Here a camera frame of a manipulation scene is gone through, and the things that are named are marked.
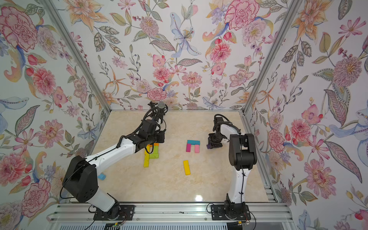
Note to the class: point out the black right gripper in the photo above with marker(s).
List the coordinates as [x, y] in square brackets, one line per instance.
[213, 144]

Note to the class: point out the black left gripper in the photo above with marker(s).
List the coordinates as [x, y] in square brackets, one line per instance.
[162, 137]

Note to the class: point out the yellow long block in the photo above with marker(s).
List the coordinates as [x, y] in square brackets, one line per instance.
[146, 161]

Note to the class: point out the teal block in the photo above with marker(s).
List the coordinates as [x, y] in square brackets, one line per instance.
[193, 142]

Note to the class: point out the magenta small block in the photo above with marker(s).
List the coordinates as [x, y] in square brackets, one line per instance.
[188, 147]

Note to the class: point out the yellow short block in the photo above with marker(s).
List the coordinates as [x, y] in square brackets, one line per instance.
[147, 150]

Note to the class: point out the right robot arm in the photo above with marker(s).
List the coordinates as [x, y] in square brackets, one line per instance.
[242, 157]

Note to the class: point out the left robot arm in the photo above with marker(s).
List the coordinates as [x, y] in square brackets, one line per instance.
[81, 179]

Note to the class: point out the black microphone tripod stand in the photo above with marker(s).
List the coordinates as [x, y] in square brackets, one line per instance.
[151, 113]

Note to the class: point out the black mesh microphone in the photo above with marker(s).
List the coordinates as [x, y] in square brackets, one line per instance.
[162, 106]

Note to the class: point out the light blue block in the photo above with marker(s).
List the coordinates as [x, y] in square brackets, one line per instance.
[101, 176]

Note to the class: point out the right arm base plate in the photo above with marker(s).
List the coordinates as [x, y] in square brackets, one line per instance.
[237, 212]

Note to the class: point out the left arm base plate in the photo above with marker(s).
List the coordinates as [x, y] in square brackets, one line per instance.
[119, 213]

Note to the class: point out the aluminium front rail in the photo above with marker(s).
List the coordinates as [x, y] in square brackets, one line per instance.
[169, 212]

